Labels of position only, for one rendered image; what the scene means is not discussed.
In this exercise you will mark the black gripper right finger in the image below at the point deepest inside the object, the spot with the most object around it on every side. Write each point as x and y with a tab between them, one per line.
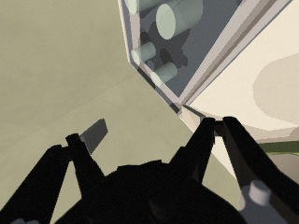
267	195

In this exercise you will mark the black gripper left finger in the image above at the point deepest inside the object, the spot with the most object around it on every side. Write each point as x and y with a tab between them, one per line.
34	200

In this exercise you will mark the clear glass cylinder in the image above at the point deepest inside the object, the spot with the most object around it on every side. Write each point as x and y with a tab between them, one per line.
143	53
177	16
135	6
163	74

